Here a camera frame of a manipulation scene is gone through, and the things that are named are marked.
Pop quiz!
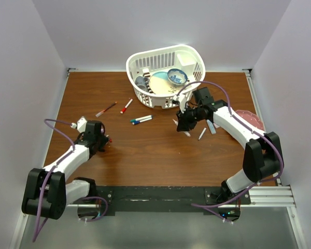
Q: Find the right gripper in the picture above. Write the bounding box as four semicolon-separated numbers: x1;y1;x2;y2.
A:
176;105;203;132

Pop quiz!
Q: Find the white grey pen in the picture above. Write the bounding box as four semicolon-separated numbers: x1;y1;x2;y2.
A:
198;127;207;141

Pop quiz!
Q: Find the blue highlighter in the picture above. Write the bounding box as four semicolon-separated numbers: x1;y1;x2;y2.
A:
206;119;216;134

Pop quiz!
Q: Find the thin red pen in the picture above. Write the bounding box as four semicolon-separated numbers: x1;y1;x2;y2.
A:
95;101;118;117

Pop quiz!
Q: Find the red marker pen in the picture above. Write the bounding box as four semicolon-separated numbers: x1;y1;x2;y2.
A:
120;99;133;114

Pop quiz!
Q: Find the green marker pen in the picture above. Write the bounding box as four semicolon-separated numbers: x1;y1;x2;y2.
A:
130;115;153;123

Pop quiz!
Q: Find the blue marker pen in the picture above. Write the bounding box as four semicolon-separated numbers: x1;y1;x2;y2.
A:
132;117;153;125

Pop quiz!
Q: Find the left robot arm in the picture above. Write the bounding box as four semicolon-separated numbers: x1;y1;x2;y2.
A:
21;117;109;219

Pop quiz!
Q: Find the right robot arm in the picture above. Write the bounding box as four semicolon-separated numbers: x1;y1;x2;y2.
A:
172;87;284;204

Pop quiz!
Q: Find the blue patterned bowl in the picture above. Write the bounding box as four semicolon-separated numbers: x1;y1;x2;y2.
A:
167;68;188;86

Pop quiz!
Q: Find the cream and blue plate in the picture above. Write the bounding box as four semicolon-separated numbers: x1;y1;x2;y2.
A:
150;72;183;95

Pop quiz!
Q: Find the white plastic basket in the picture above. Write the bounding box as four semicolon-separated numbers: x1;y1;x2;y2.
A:
125;45;206;109

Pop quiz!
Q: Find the grey mug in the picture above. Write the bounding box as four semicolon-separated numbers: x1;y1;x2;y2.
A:
135;76;150;92

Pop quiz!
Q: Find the striped cup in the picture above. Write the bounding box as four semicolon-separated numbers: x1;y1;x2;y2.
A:
142;68;153;93

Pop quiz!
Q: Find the pink dotted plate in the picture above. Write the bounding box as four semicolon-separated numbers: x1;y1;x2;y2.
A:
235;110;265;131

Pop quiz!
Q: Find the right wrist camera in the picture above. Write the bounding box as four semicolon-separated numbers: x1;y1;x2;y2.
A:
172;94;188;113

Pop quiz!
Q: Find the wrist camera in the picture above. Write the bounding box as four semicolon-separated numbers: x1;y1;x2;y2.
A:
172;94;188;113
77;116;88;133

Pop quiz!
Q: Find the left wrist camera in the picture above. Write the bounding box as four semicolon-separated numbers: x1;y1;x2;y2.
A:
77;116;88;133

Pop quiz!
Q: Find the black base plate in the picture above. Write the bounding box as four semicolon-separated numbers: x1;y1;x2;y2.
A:
73;186;251;218

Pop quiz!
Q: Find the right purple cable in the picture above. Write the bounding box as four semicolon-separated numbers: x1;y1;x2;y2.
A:
176;81;285;216

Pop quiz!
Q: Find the purple cable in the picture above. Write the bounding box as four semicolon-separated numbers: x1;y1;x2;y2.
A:
176;81;285;216
32;118;77;243

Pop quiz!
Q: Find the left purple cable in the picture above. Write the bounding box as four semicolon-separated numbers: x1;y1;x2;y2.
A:
32;118;77;243

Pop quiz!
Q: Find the aluminium frame rail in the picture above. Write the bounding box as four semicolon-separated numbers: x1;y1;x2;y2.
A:
249;186;296;208

